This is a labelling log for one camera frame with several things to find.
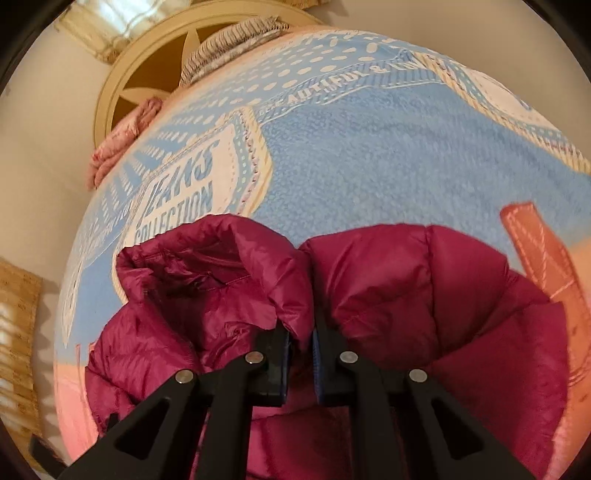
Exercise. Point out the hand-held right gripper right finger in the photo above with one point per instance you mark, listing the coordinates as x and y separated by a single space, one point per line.
333 378

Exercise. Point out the striped pillow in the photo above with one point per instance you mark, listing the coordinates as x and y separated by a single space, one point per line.
221 46

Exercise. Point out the blue and pink printed blanket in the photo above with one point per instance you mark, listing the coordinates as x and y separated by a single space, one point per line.
346 161

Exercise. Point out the beige patterned curtain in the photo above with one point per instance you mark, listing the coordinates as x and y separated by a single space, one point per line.
92 32

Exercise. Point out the beige woven blind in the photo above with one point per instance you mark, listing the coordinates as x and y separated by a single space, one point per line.
18 323

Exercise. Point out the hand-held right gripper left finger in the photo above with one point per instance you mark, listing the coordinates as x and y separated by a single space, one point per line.
273 369

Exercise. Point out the cream wooden headboard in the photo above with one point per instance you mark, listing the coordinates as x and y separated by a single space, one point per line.
138 69

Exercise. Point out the magenta puffer jacket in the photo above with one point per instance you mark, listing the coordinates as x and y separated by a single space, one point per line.
392 286

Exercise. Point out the pink floral folded quilt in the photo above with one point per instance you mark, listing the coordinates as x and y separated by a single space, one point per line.
122 141

